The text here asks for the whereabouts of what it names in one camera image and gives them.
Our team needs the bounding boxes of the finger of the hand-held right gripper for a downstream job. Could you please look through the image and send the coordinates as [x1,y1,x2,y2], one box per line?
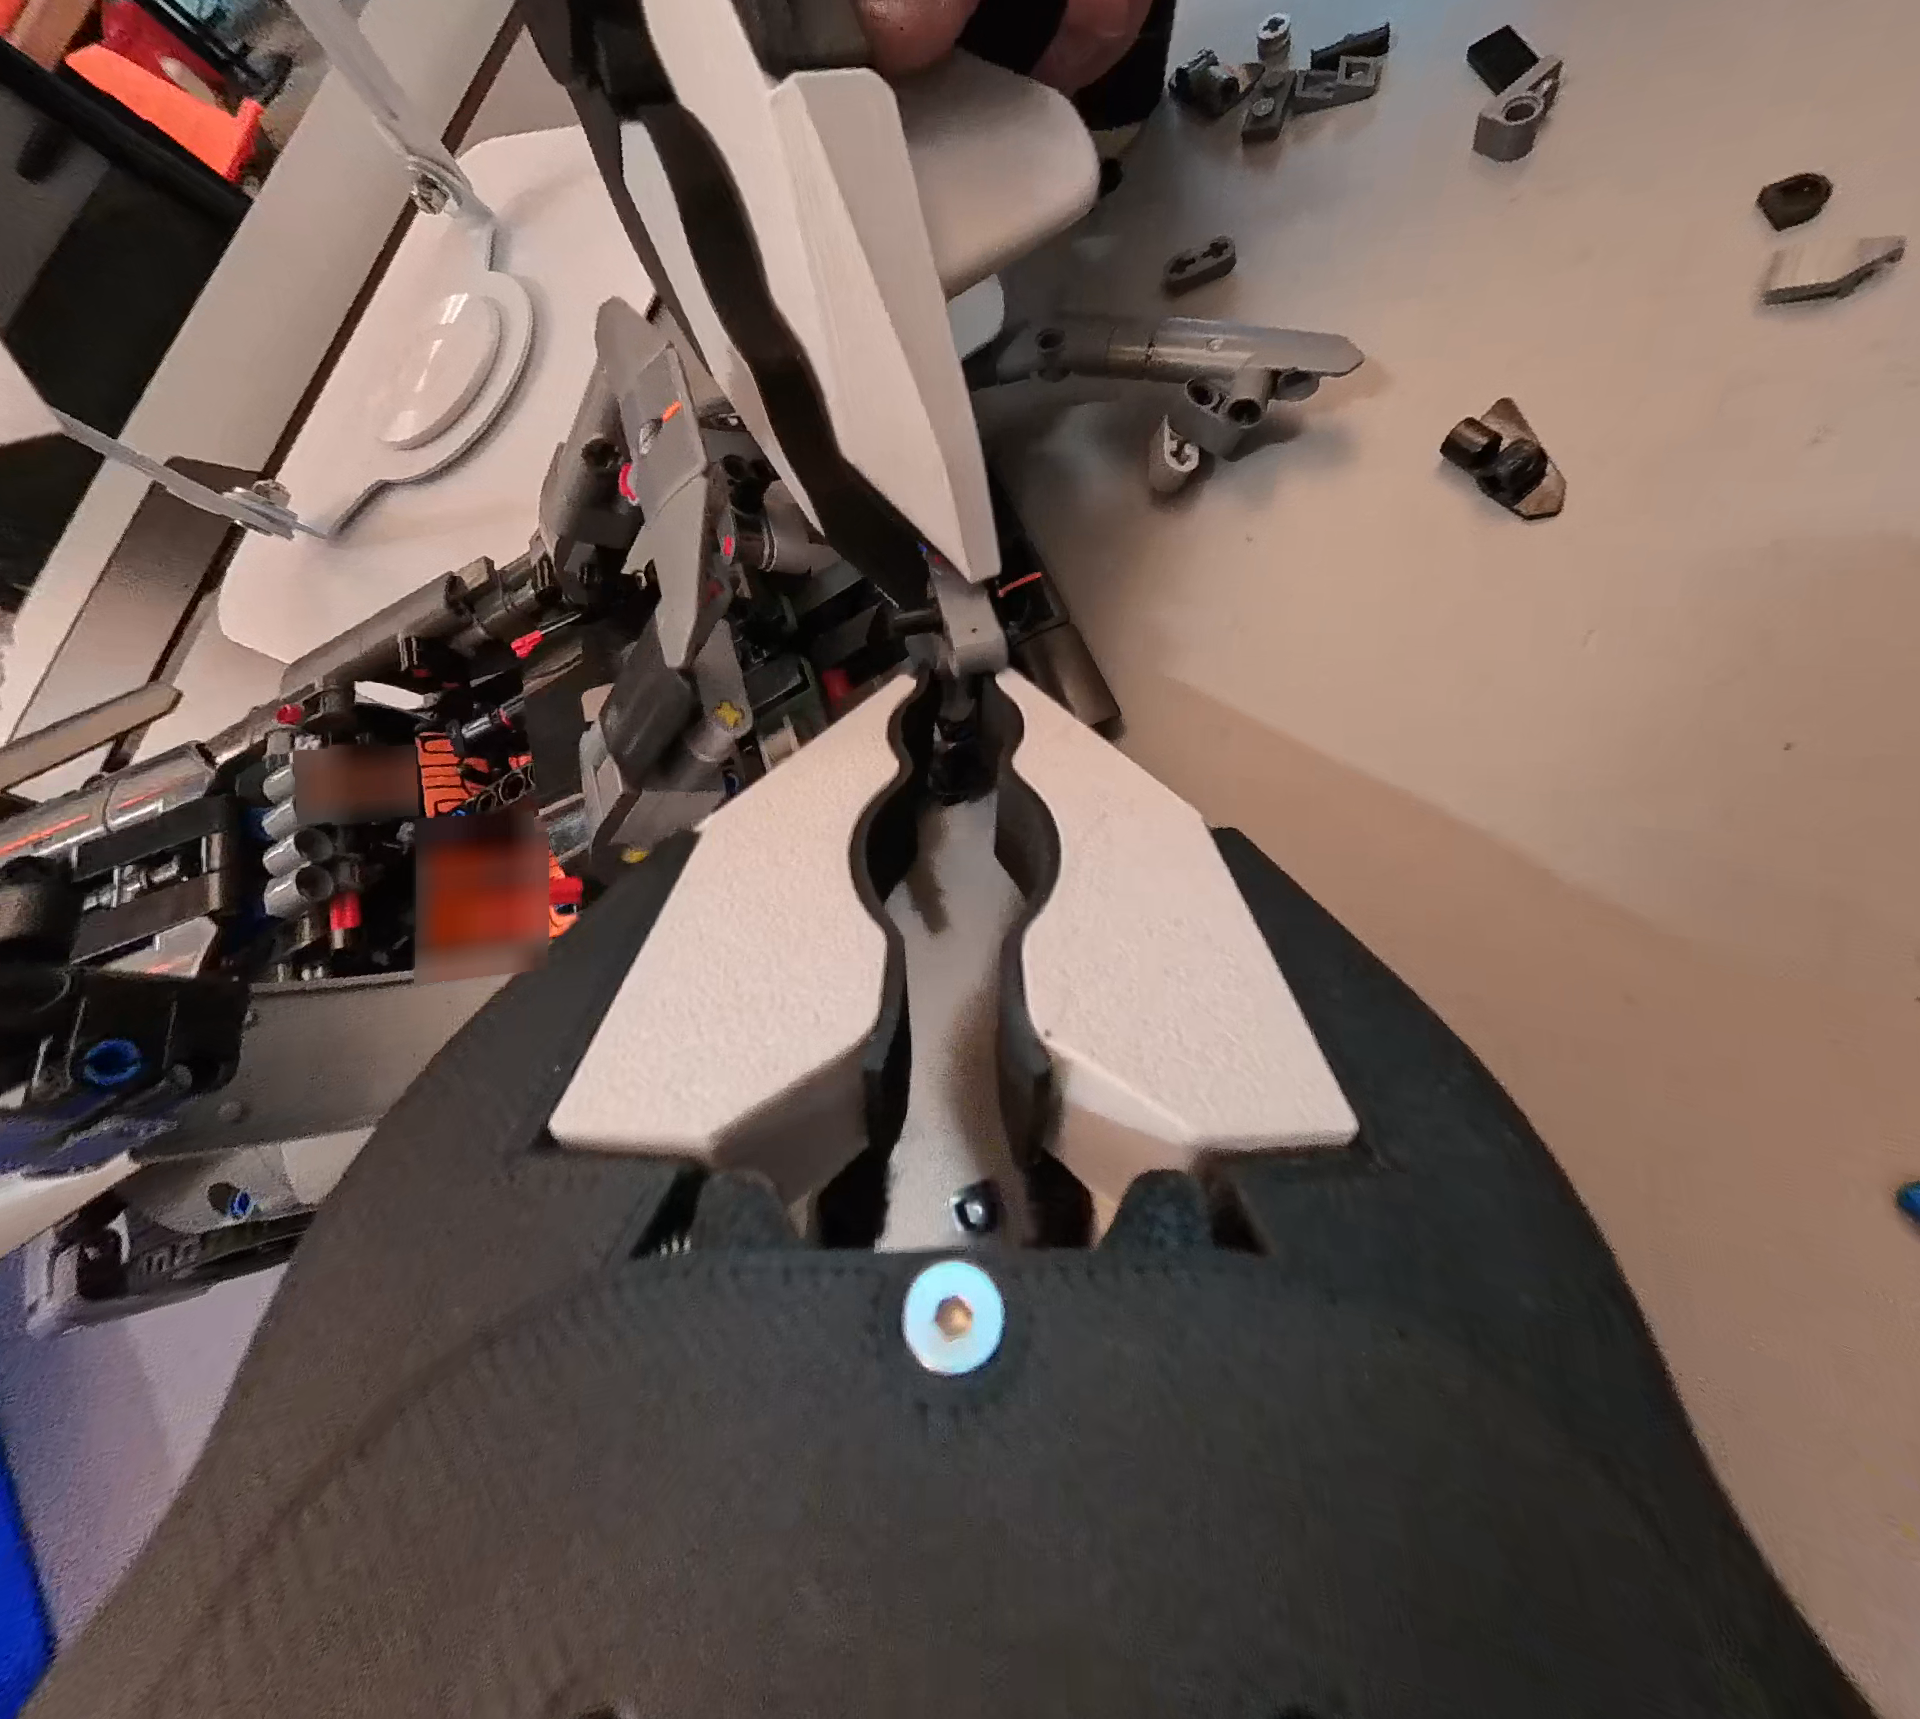
[573,86,936,621]
[613,0,1001,588]

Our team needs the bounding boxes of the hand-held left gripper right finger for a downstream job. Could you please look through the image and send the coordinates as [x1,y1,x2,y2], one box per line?
[987,666,1362,1246]

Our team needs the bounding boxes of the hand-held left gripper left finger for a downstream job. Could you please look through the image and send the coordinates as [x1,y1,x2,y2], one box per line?
[545,673,936,1246]

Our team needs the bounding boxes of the grey black lego car model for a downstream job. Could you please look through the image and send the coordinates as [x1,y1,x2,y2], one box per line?
[0,297,1120,1333]

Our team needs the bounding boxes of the grey lego connector red pin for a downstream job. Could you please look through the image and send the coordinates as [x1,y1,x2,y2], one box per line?
[897,564,1011,687]

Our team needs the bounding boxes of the curved grey lego arch assembly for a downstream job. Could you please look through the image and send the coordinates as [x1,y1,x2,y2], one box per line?
[973,311,1366,499]

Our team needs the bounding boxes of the grey lego connector with hole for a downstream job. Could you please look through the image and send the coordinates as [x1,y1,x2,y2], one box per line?
[1473,59,1565,164]

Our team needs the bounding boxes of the black lego wedge piece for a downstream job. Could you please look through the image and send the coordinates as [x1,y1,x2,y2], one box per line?
[1438,398,1568,525]

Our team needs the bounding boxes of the grey lego tile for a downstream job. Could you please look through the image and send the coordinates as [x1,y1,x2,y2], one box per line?
[1763,236,1908,308]

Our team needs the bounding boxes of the grey desk leg panel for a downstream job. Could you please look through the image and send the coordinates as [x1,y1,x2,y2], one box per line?
[0,0,519,762]

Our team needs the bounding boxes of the blue plastic bin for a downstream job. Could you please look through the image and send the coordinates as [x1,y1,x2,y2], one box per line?
[0,1449,52,1689]

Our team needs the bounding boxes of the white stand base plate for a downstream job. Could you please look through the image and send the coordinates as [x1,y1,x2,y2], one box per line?
[218,132,723,663]

